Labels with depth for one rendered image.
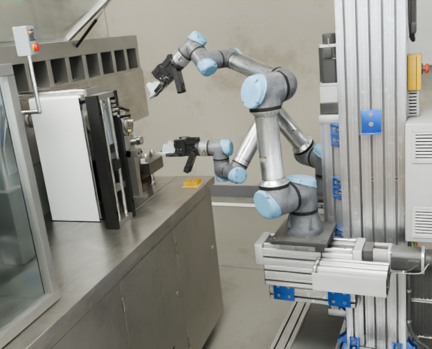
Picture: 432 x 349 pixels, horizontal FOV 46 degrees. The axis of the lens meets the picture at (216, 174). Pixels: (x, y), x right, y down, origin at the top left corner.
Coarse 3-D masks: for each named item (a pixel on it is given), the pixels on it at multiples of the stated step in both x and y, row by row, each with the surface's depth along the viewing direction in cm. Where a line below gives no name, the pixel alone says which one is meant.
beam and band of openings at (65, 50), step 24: (0, 48) 208; (48, 48) 238; (72, 48) 255; (96, 48) 276; (120, 48) 301; (24, 72) 223; (48, 72) 238; (72, 72) 268; (96, 72) 281; (120, 72) 301
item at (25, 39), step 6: (18, 30) 175; (24, 30) 175; (30, 30) 178; (18, 36) 176; (24, 36) 176; (30, 36) 178; (18, 42) 176; (24, 42) 176; (30, 42) 178; (36, 42) 182; (18, 48) 177; (24, 48) 177; (30, 48) 177; (36, 48) 179; (18, 54) 177; (24, 54) 177; (30, 54) 177; (36, 54) 182
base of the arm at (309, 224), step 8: (288, 216) 204; (296, 216) 199; (304, 216) 198; (312, 216) 199; (288, 224) 204; (296, 224) 199; (304, 224) 198; (312, 224) 200; (320, 224) 201; (288, 232) 203; (296, 232) 199; (304, 232) 198; (312, 232) 198; (320, 232) 200
